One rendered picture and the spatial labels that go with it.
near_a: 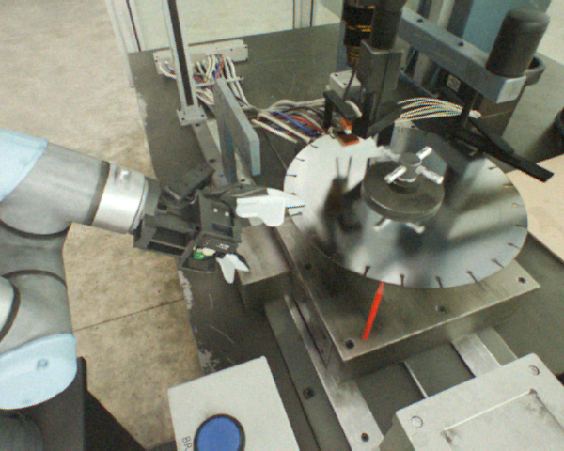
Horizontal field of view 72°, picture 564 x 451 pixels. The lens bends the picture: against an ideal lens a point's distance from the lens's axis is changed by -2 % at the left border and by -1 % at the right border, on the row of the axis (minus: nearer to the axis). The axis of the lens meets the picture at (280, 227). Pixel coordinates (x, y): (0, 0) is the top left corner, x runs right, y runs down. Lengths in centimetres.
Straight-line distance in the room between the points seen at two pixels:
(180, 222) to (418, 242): 29
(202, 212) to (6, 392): 25
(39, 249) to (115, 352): 111
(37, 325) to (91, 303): 131
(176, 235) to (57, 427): 32
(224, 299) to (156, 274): 105
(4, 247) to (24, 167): 10
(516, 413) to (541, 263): 42
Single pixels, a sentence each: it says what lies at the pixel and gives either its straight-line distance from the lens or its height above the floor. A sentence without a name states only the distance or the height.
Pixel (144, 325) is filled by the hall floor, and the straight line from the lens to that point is 159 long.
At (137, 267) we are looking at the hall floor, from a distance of 176.
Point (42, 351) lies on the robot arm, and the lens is 40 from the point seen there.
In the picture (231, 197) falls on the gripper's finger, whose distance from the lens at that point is 50.
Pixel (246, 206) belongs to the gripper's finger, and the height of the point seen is 97.
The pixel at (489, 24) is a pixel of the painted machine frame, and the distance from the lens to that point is 123.
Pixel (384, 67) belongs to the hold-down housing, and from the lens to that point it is 51.
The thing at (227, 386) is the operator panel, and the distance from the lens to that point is 45.
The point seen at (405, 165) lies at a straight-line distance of 53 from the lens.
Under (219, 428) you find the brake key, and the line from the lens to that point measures 43.
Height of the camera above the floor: 131
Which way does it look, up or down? 47 degrees down
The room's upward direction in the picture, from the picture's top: straight up
